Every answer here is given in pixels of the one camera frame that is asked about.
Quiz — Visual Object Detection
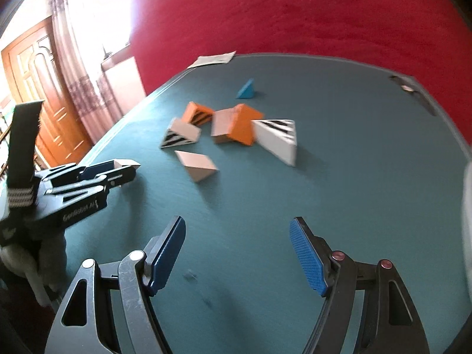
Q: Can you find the white striped small wedge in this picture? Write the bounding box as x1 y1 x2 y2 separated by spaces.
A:
160 117 201 149

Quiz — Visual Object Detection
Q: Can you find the plain wooden wedge block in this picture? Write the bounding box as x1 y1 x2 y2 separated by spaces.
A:
175 150 219 183

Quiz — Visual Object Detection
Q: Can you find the orange striped wedge block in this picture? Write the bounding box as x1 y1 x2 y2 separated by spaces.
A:
181 101 214 126

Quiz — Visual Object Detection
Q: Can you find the orange blue-striped wedge block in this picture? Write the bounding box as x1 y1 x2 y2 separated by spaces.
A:
227 104 264 146

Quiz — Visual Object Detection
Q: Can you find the large white striped wedge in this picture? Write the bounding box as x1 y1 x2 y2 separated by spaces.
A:
251 119 298 166

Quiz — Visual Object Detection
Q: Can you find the patterned pink curtain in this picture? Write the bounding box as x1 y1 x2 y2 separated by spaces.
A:
50 0 144 142

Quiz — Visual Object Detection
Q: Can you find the wooden door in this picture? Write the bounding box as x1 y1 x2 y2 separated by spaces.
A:
1 18 93 166

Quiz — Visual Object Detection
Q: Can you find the brown wooden wedge block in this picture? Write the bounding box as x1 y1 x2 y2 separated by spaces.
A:
211 108 235 144

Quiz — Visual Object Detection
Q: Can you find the blue wedge block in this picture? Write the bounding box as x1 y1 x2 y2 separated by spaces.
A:
236 78 254 99

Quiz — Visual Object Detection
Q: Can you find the white paper sheet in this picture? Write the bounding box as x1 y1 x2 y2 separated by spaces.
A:
188 51 236 69

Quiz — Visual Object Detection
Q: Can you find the red quilted blanket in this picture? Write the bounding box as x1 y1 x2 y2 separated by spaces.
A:
130 0 471 139

